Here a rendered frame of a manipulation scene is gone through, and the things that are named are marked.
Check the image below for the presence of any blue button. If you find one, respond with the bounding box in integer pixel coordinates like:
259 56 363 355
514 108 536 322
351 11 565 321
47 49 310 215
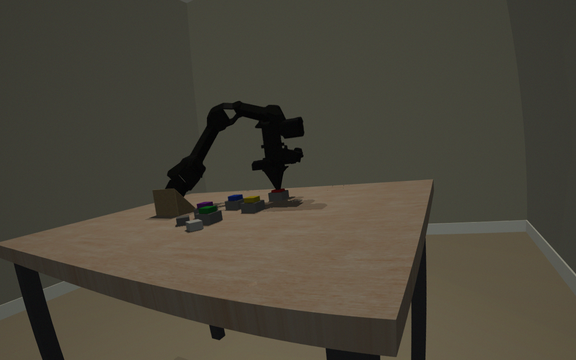
225 194 244 210

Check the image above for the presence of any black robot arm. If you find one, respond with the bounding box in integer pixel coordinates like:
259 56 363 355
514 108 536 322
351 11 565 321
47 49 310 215
165 101 305 197

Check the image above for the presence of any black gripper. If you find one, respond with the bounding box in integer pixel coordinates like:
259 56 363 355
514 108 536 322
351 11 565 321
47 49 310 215
251 139 296 190

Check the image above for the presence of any red button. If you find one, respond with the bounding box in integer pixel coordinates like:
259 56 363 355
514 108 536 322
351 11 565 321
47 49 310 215
268 188 289 201

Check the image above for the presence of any yellow button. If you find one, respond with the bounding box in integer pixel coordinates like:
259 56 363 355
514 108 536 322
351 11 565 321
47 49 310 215
240 196 265 213

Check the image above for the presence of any green button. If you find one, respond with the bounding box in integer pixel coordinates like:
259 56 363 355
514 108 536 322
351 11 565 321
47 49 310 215
194 206 223 225

